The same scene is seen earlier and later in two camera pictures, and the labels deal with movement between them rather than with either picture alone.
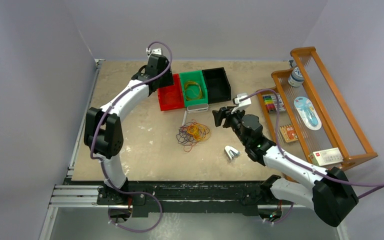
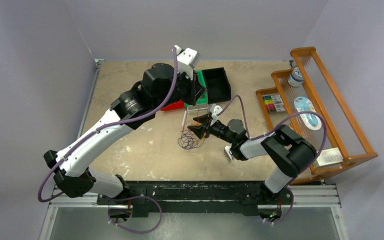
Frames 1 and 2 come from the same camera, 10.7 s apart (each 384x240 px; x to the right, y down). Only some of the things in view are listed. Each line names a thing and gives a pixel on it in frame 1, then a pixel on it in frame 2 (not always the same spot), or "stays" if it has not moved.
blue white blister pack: [308, 112] stays
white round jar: [296, 78] stays
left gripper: [168, 80] to [195, 89]
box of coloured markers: [271, 102] stays
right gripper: [225, 113] to [199, 131]
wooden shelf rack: [308, 116] stays
